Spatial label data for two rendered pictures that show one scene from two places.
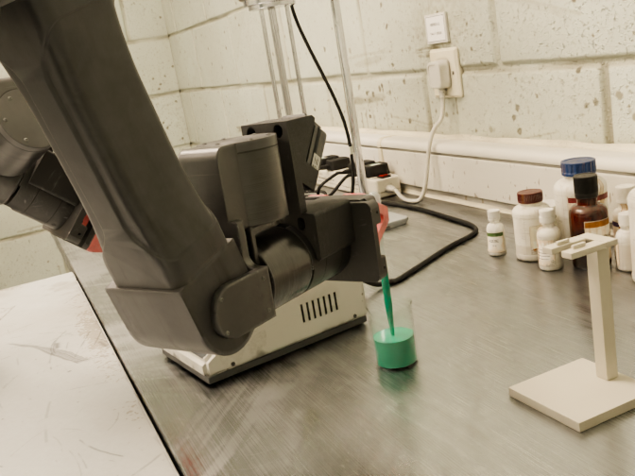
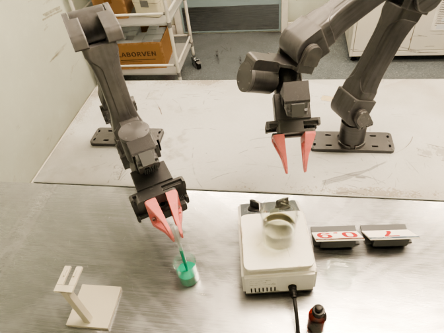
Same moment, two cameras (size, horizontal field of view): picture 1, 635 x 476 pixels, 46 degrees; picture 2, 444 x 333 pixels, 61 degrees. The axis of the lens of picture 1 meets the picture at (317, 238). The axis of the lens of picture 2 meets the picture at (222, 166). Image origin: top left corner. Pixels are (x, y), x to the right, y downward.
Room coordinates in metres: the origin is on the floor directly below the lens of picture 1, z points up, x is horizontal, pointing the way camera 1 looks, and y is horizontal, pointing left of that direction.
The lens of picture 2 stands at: (0.97, -0.32, 1.56)
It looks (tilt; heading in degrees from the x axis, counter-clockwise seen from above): 44 degrees down; 125
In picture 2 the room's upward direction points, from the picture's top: 8 degrees counter-clockwise
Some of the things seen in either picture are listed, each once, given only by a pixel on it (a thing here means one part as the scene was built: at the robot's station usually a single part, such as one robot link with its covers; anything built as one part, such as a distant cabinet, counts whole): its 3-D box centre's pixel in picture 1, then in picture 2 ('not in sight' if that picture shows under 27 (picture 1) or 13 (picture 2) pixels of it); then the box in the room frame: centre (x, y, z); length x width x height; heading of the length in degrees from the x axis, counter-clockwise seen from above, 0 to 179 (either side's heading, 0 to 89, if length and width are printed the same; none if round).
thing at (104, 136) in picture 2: not in sight; (123, 127); (0.28, 0.23, 0.94); 0.20 x 0.07 x 0.08; 21
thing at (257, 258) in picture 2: not in sight; (275, 239); (0.81, 0.04, 0.98); 0.12 x 0.12 x 0.01; 31
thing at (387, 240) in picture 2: not in sight; (388, 231); (0.98, 0.20, 0.92); 0.09 x 0.06 x 0.04; 28
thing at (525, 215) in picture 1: (532, 224); not in sight; (0.92, -0.27, 0.94); 0.05 x 0.05 x 0.09
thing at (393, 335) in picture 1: (392, 332); (186, 269); (0.67, -0.06, 0.93); 0.04 x 0.04 x 0.06
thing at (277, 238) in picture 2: not in sight; (279, 225); (0.82, 0.05, 1.03); 0.07 x 0.06 x 0.08; 171
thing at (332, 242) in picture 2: not in sight; (335, 233); (0.89, 0.15, 0.92); 0.09 x 0.06 x 0.04; 28
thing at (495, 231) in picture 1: (495, 231); not in sight; (0.96, -0.23, 0.93); 0.02 x 0.02 x 0.06
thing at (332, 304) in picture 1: (266, 303); (273, 241); (0.80, 0.07, 0.94); 0.22 x 0.13 x 0.08; 121
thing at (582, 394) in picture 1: (574, 321); (83, 290); (0.55, -0.19, 0.96); 0.08 x 0.08 x 0.13; 23
